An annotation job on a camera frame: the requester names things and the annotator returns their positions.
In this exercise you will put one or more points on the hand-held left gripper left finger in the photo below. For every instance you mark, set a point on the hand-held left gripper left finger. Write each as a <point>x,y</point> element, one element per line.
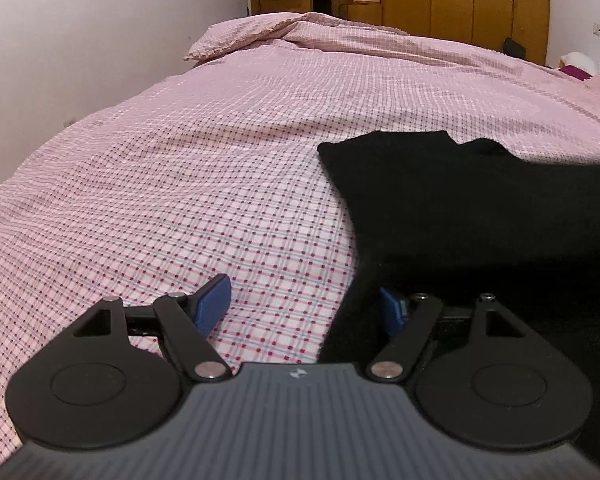
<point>211,305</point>

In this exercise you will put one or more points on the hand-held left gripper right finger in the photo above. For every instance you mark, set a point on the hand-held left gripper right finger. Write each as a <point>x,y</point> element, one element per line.
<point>393,310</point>

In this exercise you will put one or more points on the black button cardigan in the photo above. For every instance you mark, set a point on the black button cardigan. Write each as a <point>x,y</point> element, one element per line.
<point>455,210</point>

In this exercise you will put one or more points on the pink plaid blanket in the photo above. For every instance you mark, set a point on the pink plaid blanket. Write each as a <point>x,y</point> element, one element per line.
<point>180,160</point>

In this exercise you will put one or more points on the small black object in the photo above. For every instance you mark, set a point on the small black object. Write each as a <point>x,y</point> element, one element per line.
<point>515,49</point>

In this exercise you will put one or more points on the purple cloth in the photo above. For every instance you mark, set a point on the purple cloth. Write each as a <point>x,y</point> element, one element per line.
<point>575,72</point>

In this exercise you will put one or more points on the wooden wardrobe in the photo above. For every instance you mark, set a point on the wooden wardrobe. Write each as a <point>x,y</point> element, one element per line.
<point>470,0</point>

